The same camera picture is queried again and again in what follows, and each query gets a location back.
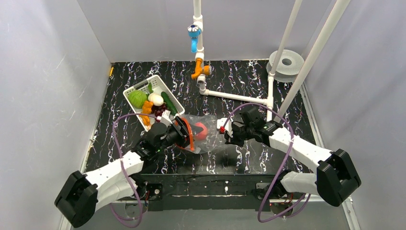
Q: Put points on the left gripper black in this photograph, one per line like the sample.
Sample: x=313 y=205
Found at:
x=183 y=131

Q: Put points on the fake green cucumber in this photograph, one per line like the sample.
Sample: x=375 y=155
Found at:
x=169 y=104

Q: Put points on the fake red apple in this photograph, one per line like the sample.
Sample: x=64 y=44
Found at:
x=200 y=131

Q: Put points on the clear zip top bag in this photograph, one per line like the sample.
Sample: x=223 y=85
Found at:
x=214 y=142

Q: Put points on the fake purple grapes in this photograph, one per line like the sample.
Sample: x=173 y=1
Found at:
x=158 y=110

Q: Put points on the fake orange ginger root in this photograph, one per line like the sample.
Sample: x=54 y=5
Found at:
x=146 y=110

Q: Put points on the fake green cabbage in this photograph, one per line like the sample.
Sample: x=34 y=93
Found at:
x=137 y=98

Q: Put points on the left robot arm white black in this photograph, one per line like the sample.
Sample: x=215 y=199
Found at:
x=84 y=193

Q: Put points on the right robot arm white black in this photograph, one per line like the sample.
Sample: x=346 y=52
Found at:
x=333 y=176

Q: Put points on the white perforated plastic basket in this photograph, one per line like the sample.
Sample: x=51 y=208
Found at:
x=153 y=84

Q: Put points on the orange faucet valve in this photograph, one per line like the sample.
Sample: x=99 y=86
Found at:
x=201 y=69

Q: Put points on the white filament spool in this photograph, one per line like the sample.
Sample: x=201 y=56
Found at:
x=289 y=66

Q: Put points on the blue faucet valve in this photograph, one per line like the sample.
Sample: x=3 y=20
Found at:
x=194 y=31

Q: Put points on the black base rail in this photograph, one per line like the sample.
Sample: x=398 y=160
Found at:
x=202 y=191

